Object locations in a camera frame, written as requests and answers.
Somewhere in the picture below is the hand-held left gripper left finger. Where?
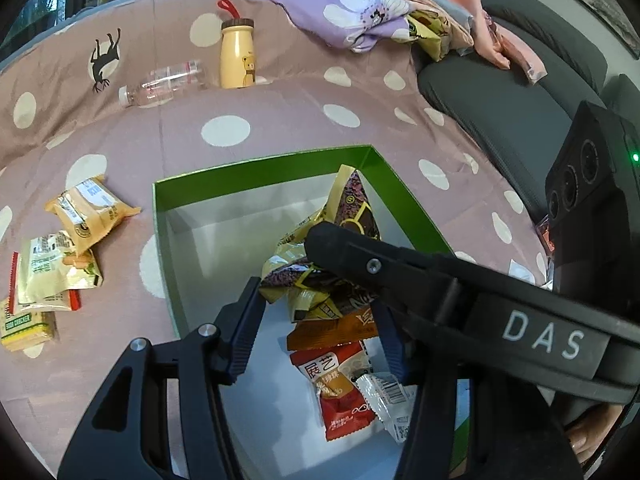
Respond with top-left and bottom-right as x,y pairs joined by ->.
57,276 -> 266,480

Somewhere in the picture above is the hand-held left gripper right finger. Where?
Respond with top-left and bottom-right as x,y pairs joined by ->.
372,304 -> 583,480

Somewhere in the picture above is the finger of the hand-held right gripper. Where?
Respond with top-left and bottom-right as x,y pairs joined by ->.
304,222 -> 476,341

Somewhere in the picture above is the white snack packet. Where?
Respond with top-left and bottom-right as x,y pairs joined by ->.
355,372 -> 418,443

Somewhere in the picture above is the red snack packet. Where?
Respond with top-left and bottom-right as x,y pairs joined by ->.
290,342 -> 378,442

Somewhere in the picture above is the brown gold snack packet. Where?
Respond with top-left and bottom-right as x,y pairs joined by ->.
260,220 -> 381,323
322,164 -> 382,241

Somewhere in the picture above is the green cardboard box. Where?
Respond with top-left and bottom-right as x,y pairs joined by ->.
152,144 -> 473,480

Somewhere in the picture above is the green orange snack packet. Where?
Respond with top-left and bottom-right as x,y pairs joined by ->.
65,250 -> 104,291

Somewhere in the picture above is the yellow cake packet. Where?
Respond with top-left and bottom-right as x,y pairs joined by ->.
44,174 -> 142,256

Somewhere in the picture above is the red-edged pale snack packet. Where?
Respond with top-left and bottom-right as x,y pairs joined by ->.
9,252 -> 82,313

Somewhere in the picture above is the pale green snack packet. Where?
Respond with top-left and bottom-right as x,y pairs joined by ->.
17,231 -> 83,306

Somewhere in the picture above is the yellow soda cracker packet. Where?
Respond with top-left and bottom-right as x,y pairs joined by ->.
0,297 -> 57,352

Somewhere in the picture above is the person's right hand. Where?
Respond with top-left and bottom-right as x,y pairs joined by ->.
565,402 -> 628,468

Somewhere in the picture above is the grey sofa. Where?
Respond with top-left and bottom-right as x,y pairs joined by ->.
417,0 -> 640,221

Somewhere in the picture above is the pink polka dot blanket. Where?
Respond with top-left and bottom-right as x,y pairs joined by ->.
0,0 -> 556,480

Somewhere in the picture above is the yellow patterned bag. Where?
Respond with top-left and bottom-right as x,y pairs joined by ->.
407,10 -> 473,63

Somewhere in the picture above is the clear plastic bottle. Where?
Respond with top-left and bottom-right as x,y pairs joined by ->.
118,59 -> 208,109

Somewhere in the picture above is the yellow bottle with red strap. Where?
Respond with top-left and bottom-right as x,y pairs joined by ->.
216,0 -> 258,90

